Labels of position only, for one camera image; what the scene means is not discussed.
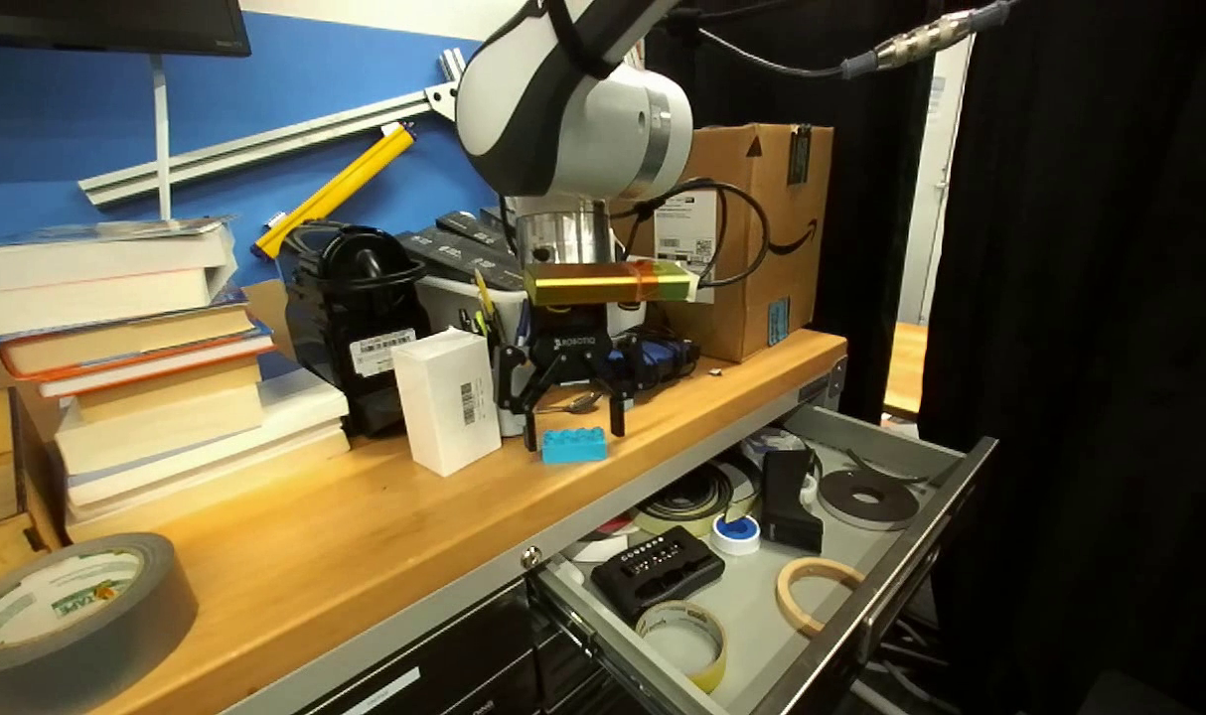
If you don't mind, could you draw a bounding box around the black coffee machine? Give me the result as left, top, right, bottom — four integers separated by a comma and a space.
279, 222, 432, 438

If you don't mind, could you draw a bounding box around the stack of black flat boxes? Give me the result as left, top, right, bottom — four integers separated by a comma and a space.
395, 207, 527, 292

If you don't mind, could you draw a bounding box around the yellow bar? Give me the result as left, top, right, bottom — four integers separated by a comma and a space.
252, 122, 418, 262

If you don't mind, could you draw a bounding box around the black curtain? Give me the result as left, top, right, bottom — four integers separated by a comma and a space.
646, 0, 1206, 715

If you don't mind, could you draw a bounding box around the small white blue tape roll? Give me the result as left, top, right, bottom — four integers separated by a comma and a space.
709, 511, 763, 557

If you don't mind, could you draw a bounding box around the wooden box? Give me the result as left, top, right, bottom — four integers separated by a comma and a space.
0, 352, 72, 597

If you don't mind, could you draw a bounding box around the drawer handle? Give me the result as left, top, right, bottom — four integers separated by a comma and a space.
854, 501, 954, 664

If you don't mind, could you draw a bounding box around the black drawer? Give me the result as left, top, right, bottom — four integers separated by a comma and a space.
290, 579, 564, 715

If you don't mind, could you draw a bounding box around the wooden table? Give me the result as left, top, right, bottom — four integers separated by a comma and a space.
882, 322, 931, 419

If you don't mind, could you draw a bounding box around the aluminium rail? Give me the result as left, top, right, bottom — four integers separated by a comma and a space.
77, 47, 467, 209

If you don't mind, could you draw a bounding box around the black power adapter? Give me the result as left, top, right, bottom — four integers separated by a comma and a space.
759, 448, 826, 555

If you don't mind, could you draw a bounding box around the pale yellow tape roll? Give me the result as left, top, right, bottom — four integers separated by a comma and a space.
634, 599, 729, 694

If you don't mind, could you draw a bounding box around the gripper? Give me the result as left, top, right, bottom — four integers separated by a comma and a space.
493, 304, 633, 454

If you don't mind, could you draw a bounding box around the white bin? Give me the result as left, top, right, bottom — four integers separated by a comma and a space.
413, 272, 650, 439

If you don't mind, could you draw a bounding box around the stack of books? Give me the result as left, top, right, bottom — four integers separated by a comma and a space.
0, 216, 352, 524

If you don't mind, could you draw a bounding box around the tan tape ring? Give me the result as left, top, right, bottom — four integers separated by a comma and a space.
775, 556, 866, 638

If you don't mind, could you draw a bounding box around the grey duct tape roll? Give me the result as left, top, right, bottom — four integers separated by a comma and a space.
0, 532, 200, 715

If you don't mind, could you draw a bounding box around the white cardboard box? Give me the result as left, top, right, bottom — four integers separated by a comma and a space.
391, 327, 504, 479

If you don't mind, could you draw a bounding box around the blue toy brick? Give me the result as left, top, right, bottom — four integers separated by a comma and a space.
539, 427, 610, 466

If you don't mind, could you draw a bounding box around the black monitor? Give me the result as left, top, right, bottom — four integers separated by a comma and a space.
0, 0, 252, 222

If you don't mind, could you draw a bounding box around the brown cardboard box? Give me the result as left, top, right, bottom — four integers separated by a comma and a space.
618, 122, 835, 364

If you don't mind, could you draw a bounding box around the yellow black tape roll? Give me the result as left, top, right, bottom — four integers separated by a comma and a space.
630, 461, 755, 538

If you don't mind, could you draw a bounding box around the grey metal drawer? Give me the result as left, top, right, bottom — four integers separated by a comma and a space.
527, 404, 999, 715

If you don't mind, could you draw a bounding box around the black magnetic tape roll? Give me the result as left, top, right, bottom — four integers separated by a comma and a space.
818, 468, 921, 532

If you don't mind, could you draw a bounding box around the black bit case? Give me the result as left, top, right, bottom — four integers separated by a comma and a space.
590, 524, 726, 625

